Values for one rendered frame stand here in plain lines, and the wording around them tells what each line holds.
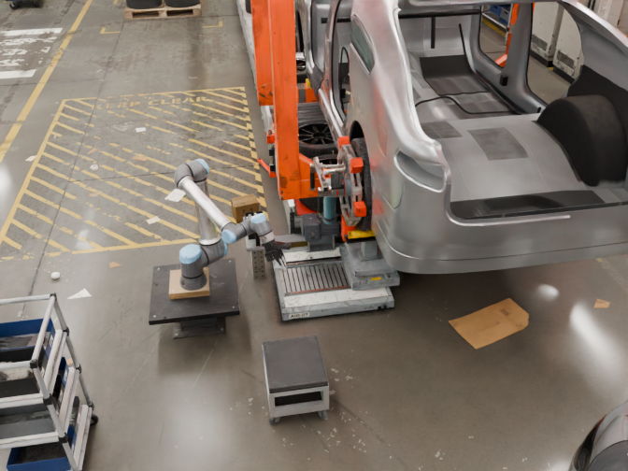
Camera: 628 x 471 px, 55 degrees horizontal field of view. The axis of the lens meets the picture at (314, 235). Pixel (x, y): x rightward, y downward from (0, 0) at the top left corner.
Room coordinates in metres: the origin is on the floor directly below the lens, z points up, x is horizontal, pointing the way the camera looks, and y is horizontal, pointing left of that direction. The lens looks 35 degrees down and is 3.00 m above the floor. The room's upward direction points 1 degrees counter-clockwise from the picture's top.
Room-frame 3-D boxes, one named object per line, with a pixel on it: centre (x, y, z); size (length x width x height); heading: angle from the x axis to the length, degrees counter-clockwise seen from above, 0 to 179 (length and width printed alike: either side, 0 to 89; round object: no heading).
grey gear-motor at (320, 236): (4.02, -0.11, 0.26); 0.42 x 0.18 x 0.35; 99
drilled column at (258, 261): (3.80, 0.44, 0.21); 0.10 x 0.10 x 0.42; 9
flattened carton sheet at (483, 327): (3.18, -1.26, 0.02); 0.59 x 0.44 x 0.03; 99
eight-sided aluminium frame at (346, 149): (3.73, -0.25, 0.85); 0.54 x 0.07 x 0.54; 9
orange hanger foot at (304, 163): (4.22, -0.14, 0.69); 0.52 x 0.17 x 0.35; 99
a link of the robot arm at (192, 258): (3.30, 0.83, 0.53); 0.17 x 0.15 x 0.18; 135
